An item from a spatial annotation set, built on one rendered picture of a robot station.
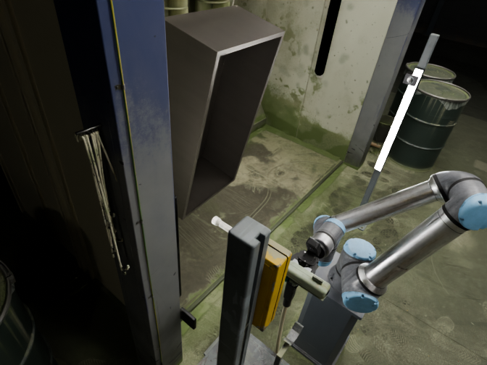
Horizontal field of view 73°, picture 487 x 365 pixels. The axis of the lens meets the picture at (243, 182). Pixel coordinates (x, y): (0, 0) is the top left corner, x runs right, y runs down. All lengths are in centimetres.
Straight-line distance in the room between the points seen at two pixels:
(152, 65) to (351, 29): 282
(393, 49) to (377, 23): 28
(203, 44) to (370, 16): 219
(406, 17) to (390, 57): 34
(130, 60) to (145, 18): 10
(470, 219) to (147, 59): 111
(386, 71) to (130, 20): 291
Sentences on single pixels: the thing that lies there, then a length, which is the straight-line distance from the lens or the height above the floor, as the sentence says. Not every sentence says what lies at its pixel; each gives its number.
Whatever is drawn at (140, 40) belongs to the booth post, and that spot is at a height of 184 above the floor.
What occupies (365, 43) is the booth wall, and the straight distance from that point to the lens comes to 354.
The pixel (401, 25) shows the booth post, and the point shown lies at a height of 151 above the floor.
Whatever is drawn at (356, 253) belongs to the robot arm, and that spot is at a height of 91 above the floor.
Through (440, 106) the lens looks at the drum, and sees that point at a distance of 400.
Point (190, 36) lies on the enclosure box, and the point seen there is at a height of 166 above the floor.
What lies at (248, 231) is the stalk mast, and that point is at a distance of 61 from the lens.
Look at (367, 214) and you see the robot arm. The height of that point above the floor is 118.
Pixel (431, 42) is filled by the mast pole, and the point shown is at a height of 160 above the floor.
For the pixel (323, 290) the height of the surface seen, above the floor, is 120.
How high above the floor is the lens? 208
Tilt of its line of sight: 38 degrees down
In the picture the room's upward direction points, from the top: 6 degrees clockwise
